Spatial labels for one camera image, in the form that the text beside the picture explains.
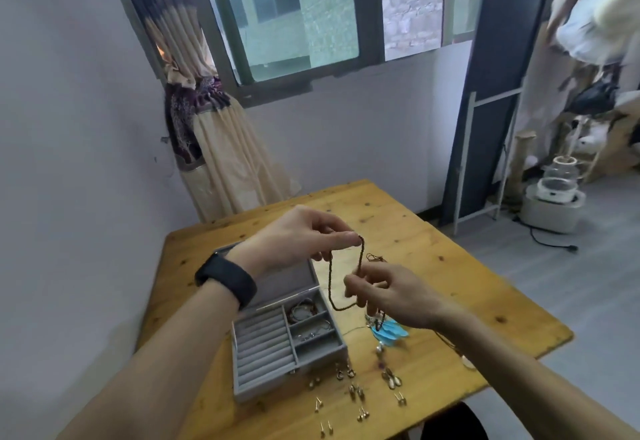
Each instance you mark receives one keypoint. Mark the person's left hand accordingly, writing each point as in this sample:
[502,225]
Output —
[282,244]

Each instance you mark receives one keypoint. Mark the person's right hand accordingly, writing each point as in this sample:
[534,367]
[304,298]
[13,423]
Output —
[405,299]

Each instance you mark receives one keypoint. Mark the person's right fingers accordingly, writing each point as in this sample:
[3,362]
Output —
[367,287]

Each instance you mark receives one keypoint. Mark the person's left thumb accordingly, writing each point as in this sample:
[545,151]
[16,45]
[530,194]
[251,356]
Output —
[340,241]

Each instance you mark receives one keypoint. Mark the person's left forearm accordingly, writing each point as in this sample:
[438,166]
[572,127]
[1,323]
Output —
[165,354]

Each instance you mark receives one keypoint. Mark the person's right forearm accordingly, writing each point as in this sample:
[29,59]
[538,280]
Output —
[525,384]

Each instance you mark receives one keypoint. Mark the blue feather earring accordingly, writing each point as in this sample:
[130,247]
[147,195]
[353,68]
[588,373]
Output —
[391,332]

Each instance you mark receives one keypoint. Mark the scattered small gold earrings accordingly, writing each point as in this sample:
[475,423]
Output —
[356,392]

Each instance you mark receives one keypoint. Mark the black wristband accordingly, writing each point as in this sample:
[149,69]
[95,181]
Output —
[227,277]

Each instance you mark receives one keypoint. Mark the grey velvet jewellery box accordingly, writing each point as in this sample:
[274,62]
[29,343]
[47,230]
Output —
[265,349]

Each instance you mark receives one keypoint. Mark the beige and purple curtain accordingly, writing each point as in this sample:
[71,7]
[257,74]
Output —
[220,144]

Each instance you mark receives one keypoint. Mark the black stool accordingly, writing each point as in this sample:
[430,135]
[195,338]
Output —
[452,424]

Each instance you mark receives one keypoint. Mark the cardboard tube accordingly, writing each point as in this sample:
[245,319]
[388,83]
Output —
[522,164]

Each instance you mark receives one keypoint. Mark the white round appliance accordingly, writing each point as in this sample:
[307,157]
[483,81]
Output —
[552,204]

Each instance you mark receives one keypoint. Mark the dark framed window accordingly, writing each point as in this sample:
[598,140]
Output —
[325,9]

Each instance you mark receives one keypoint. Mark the tall dark panel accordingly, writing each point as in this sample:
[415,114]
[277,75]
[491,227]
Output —
[495,54]

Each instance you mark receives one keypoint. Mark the wooden rack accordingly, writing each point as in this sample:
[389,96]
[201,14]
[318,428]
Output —
[617,139]

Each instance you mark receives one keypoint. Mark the black bag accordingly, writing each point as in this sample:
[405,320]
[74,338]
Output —
[595,97]

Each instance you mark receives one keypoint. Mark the hanging light clothes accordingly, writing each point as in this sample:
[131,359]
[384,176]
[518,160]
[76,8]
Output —
[600,9]

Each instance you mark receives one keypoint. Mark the white metal frame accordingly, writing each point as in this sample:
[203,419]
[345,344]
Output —
[462,154]

